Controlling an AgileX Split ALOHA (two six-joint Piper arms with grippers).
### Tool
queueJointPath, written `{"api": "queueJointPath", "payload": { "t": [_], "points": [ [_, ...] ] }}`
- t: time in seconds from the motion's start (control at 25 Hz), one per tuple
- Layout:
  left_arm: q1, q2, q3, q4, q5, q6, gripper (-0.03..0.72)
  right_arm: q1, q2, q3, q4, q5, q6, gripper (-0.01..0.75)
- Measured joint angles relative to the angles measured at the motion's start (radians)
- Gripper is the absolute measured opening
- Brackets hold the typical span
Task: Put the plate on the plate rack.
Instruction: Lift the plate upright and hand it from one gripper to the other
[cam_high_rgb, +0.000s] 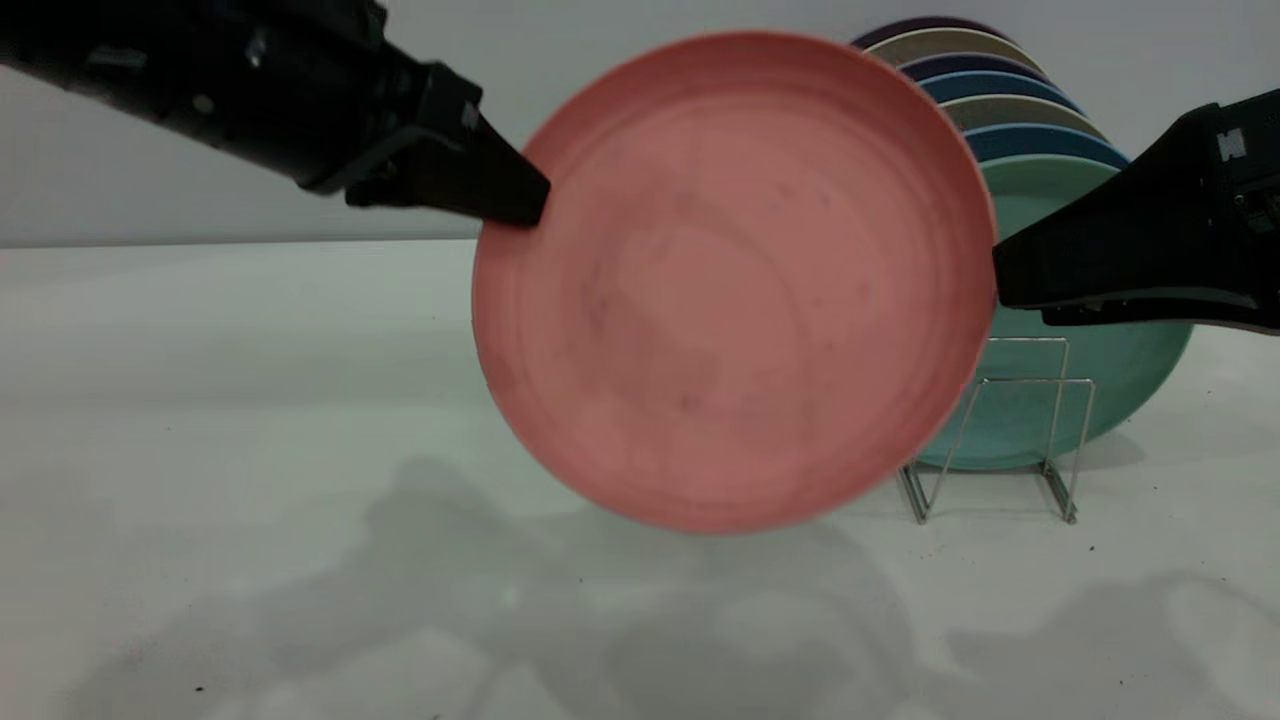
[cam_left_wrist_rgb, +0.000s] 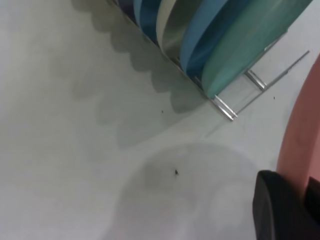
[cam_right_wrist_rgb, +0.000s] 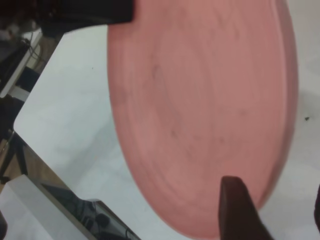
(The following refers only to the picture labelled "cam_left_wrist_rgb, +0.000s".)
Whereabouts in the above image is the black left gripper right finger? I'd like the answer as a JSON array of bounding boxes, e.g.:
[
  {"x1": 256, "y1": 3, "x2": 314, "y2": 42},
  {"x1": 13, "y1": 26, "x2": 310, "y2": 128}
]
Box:
[{"x1": 303, "y1": 176, "x2": 320, "y2": 218}]

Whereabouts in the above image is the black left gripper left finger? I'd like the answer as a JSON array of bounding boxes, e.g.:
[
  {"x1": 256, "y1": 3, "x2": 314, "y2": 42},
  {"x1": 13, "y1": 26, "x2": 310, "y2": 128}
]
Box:
[{"x1": 252, "y1": 169, "x2": 320, "y2": 240}]

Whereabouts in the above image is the pink round plate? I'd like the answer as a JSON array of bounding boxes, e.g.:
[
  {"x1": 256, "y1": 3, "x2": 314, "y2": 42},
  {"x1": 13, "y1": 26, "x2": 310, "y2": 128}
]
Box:
[{"x1": 276, "y1": 53, "x2": 320, "y2": 195}]

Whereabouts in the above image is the green round plate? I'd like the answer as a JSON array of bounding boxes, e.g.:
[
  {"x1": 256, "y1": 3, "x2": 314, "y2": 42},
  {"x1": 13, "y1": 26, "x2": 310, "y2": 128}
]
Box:
[{"x1": 201, "y1": 0, "x2": 313, "y2": 100}]

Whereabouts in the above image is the blue round plate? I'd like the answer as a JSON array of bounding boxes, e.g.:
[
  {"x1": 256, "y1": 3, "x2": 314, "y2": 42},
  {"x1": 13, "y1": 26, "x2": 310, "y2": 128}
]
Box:
[
  {"x1": 179, "y1": 0, "x2": 241, "y2": 78},
  {"x1": 133, "y1": 0, "x2": 163, "y2": 46}
]

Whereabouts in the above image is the beige round plate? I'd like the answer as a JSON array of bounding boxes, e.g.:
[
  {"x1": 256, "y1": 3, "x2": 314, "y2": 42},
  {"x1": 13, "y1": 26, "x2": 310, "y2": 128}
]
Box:
[{"x1": 156, "y1": 0, "x2": 201, "y2": 60}]

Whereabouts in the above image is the navy purple round plate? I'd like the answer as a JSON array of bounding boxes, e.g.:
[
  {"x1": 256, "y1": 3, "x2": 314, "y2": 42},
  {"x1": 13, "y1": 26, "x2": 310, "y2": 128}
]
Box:
[{"x1": 117, "y1": 0, "x2": 136, "y2": 20}]

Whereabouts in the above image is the metal wire plate rack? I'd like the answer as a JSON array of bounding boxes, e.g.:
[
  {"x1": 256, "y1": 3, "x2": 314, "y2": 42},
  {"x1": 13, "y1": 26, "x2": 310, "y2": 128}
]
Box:
[{"x1": 108, "y1": 0, "x2": 311, "y2": 123}]

